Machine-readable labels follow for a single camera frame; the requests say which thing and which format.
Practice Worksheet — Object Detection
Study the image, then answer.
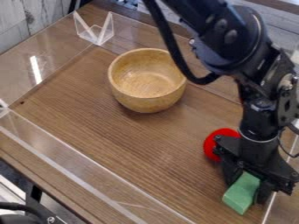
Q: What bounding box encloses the green foam block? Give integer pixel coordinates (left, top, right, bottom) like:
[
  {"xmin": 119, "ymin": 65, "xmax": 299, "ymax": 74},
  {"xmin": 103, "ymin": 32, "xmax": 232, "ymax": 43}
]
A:
[{"xmin": 221, "ymin": 172, "xmax": 260, "ymax": 215}]

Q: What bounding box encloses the wooden brown bowl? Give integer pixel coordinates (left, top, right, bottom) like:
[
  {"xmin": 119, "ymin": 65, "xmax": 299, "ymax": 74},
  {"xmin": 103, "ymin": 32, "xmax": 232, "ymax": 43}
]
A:
[{"xmin": 107, "ymin": 48, "xmax": 187, "ymax": 113}]

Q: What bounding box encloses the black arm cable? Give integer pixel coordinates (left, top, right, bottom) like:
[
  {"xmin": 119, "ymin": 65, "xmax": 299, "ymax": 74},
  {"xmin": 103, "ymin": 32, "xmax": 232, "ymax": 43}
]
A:
[{"xmin": 141, "ymin": 0, "xmax": 220, "ymax": 86}]

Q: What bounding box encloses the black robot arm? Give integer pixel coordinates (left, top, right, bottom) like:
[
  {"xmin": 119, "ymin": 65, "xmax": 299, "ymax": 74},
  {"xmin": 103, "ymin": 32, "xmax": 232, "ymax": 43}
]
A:
[{"xmin": 156, "ymin": 0, "xmax": 299, "ymax": 204}]

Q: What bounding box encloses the red plush strawberry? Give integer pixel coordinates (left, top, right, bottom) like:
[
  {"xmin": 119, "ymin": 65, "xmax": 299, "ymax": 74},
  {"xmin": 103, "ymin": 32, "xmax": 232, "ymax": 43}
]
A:
[{"xmin": 203, "ymin": 128, "xmax": 240, "ymax": 162}]

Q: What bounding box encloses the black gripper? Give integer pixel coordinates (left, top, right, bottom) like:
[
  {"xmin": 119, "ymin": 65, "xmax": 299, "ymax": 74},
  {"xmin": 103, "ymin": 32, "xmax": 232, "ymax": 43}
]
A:
[{"xmin": 213, "ymin": 135, "xmax": 299, "ymax": 204}]

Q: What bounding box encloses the black metal table frame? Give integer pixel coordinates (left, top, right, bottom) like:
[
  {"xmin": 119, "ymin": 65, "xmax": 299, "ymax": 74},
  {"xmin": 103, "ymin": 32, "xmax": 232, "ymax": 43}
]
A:
[{"xmin": 0, "ymin": 180, "xmax": 69, "ymax": 224}]

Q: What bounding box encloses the clear acrylic enclosure wall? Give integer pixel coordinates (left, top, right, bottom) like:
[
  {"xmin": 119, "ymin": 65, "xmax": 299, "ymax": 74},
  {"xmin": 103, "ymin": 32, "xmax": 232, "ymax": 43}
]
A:
[{"xmin": 0, "ymin": 100, "xmax": 195, "ymax": 224}]

